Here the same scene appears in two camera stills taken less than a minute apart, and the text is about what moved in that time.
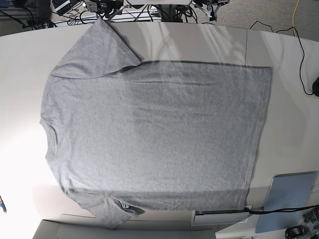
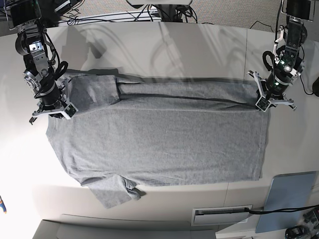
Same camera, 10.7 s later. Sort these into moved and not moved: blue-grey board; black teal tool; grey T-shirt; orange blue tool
Moved: grey T-shirt
Not moved: orange blue tool; blue-grey board; black teal tool
